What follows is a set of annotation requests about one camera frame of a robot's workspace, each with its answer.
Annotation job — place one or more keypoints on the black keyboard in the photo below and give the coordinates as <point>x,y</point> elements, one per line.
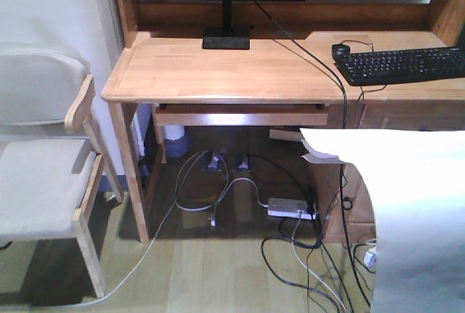
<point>401,66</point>

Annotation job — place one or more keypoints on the wooden chair beige cushion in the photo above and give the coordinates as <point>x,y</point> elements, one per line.
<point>48,186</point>

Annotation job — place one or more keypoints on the white power strip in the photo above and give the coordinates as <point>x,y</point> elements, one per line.
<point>290,208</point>

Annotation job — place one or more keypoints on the wooden desk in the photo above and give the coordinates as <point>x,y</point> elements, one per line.
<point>164,65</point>

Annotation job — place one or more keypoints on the black computer mouse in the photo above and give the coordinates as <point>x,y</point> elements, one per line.
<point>339,50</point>

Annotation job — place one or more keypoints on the white paper sheet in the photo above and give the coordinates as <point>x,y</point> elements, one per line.
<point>415,180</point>

